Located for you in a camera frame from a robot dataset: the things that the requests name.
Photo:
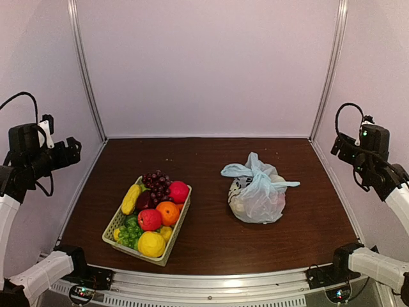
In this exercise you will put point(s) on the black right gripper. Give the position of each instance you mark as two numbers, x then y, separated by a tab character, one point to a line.
343	154

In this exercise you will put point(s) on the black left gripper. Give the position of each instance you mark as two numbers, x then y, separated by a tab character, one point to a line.
64	160

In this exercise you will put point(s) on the light blue plastic bag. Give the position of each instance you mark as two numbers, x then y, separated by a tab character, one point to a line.
257	193

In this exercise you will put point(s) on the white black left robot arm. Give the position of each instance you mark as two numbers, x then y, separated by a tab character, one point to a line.
33	155

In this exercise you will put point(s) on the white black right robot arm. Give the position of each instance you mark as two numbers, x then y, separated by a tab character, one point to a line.
368	154

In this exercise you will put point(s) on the long yellow fruit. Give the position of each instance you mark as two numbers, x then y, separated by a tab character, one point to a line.
129	201

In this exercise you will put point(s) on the dark red fruit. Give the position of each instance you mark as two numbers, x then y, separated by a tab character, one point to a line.
144	201

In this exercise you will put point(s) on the orange fruit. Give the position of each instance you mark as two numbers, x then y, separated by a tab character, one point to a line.
169	211

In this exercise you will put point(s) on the pink red round fruit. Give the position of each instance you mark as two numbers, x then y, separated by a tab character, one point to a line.
178	192

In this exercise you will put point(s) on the green grape bunch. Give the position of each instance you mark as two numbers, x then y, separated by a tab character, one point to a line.
128	236

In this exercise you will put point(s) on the dark purple grape bunch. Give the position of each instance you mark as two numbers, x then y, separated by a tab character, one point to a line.
158	185

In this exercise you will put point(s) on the red apple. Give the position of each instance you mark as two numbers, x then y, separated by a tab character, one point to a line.
150	220

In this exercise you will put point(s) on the large yellow lemon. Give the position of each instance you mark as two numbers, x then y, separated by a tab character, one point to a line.
151	244

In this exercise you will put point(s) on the small yellow lemon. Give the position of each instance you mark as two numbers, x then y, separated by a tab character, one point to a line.
166	232

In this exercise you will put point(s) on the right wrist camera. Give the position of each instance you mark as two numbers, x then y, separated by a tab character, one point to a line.
367	120

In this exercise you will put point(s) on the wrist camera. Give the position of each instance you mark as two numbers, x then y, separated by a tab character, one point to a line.
367	120
47	126

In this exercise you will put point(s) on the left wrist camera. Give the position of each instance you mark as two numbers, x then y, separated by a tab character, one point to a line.
47	126

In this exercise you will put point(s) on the right aluminium frame post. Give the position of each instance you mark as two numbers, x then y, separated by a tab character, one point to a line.
337	45

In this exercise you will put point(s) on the aluminium frame post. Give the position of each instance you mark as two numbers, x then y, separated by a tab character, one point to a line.
83	68
337	45

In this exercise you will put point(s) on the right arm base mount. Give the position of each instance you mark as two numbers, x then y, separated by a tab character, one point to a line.
336	277

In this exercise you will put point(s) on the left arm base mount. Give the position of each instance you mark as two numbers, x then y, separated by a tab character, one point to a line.
87	279

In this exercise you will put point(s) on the left aluminium frame post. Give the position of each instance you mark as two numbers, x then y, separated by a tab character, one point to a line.
83	68

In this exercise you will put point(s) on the front aluminium rail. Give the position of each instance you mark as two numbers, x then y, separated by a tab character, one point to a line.
283	288

